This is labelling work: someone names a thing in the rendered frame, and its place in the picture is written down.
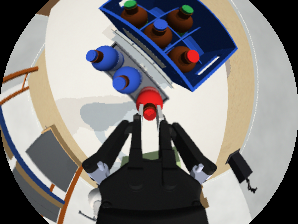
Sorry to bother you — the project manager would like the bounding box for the brown bottle with red cap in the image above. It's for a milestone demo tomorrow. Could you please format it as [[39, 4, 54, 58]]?
[[166, 46, 199, 73]]

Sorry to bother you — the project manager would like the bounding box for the blue crate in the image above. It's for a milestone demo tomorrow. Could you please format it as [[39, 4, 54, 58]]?
[[99, 0, 238, 92]]

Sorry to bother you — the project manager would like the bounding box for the red bottle with pale pink label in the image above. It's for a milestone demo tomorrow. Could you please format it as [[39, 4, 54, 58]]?
[[136, 86, 163, 121]]

